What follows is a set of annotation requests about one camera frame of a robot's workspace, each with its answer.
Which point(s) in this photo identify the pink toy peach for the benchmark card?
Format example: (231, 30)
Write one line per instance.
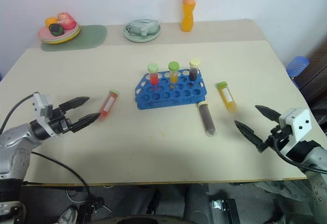
(66, 21)

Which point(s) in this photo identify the grey shoe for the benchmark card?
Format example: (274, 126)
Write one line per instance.
(67, 215)

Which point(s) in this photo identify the blue plastic stool stack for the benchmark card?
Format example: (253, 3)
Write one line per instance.
(297, 67)

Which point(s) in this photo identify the dark toy avocado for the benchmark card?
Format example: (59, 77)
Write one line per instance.
(56, 29)

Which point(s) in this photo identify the green placemat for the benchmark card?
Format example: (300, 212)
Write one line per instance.
(92, 36)

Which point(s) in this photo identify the yellow plate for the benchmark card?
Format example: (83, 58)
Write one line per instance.
(72, 36)

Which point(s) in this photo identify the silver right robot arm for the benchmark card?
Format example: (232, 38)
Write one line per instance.
(314, 157)

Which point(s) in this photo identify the brown wooden cabinet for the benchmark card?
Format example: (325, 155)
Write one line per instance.
(315, 81)

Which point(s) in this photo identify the orange soda bottle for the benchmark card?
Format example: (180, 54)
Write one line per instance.
(188, 12)

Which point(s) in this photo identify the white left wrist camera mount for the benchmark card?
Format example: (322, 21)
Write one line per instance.
(43, 106)

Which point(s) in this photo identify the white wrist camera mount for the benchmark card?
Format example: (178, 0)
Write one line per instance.
(43, 106)
(296, 122)

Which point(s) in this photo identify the orange toy fruit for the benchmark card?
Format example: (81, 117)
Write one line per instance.
(50, 21)

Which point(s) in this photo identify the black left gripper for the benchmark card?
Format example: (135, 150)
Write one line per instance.
(60, 123)

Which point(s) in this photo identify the blue test tube rack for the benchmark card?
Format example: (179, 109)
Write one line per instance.
(169, 96)

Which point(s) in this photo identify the black device under table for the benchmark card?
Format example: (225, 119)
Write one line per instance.
(89, 208)

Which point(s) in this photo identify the grey patterned cloth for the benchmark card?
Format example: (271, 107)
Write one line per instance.
(283, 189)

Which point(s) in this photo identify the grey-green pouch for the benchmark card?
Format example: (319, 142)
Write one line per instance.
(141, 26)

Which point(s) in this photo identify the pink plate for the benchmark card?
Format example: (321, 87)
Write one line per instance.
(44, 34)

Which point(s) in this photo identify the orange liquid tube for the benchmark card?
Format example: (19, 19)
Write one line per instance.
(173, 74)

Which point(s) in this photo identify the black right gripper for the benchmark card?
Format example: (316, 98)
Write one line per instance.
(274, 138)

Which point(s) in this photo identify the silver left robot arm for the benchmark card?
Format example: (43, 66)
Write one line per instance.
(15, 142)

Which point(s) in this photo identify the black box with metal latch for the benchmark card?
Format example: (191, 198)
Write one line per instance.
(224, 211)

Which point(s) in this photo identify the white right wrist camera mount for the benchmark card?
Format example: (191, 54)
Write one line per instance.
(296, 122)

